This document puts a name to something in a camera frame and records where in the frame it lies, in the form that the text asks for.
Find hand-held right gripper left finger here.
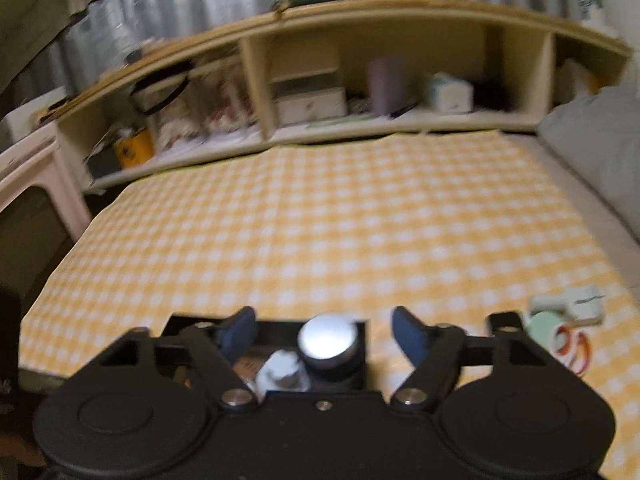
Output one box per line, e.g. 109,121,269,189
92,306,259,408

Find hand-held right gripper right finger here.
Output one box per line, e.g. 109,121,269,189
390,306,548,407

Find black cardboard box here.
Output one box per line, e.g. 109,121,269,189
161,313,374,394

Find white plastic bottle cap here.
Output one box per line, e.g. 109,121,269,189
255,349,307,392

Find dark blue jar silver lid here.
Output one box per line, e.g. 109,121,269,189
297,313,370,393

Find mint green round case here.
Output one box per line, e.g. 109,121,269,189
527,309,564,357

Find small pale green block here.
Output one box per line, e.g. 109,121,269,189
529,293,566,312

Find white orange small scissors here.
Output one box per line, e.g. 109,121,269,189
549,323,594,377

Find yellow checkered mat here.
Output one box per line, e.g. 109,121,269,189
19,129,640,480

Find grey mattress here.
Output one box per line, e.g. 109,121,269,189
500,132,640,306

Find yellow box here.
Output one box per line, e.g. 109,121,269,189
112,127,155,169

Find dark green box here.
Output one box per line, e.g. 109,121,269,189
84,147,121,182

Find clear jar of seashells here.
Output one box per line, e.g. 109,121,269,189
199,59,259,134
149,74,207,147

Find white tissue box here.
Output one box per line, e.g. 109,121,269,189
424,72,475,114

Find white small drawer box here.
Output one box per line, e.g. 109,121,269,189
267,52,349,127

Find purple cup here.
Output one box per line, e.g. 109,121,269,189
367,57,412,114

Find black headband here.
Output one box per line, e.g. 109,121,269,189
128,62,194,114

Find white cabinet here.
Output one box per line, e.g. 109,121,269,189
0,122,94,313

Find black feather duster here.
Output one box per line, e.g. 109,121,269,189
472,77,522,112

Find grey pillow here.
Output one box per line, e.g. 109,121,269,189
537,84,640,242

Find cream crumpled cloth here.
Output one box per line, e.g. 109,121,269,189
557,57,602,107

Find wooden headboard shelf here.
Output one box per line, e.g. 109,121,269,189
49,0,634,194

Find dark green folded umbrella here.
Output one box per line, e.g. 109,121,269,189
274,0,347,12

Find flat white box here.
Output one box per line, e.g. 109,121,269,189
582,7,622,32

